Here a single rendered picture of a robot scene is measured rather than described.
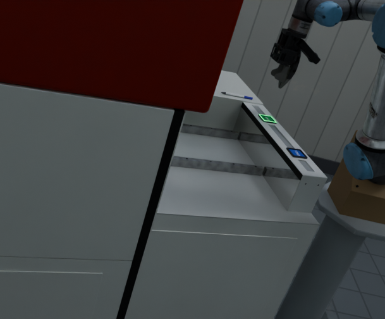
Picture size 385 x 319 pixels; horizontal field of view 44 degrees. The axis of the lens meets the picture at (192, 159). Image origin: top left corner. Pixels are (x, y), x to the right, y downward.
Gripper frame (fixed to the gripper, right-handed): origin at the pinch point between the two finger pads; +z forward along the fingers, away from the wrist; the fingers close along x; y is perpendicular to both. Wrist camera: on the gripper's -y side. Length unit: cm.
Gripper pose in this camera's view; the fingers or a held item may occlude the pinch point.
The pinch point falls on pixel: (282, 85)
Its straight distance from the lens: 182.6
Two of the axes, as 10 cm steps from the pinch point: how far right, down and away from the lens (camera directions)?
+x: 2.5, 5.1, -8.2
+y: -9.3, -1.0, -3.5
